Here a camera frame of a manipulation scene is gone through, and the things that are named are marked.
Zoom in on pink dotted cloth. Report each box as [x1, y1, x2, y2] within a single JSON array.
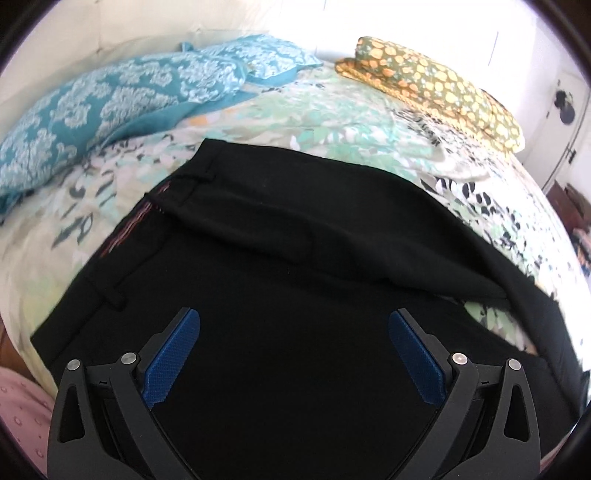
[[1, 367, 54, 477]]

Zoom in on orange green folded quilt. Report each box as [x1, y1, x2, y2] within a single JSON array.
[[335, 36, 526, 154]]

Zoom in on black wall fan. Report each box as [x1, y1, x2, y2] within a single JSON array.
[[554, 80, 576, 125]]

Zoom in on teal floral pillow far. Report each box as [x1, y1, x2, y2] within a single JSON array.
[[180, 34, 322, 87]]

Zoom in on dark wooden side table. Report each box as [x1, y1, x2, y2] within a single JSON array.
[[547, 182, 589, 233]]

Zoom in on floral leaf bedsheet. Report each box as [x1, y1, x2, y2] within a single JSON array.
[[1, 65, 590, 393]]

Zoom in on teal floral pillow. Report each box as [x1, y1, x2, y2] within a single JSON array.
[[180, 34, 322, 87], [1, 51, 246, 213]]

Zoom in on pile of clothes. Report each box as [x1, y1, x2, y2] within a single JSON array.
[[570, 184, 591, 278]]

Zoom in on black pants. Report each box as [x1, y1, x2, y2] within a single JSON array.
[[33, 140, 588, 479]]

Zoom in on teal floral pillow near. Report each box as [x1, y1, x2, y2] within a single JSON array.
[[1, 51, 246, 213]]

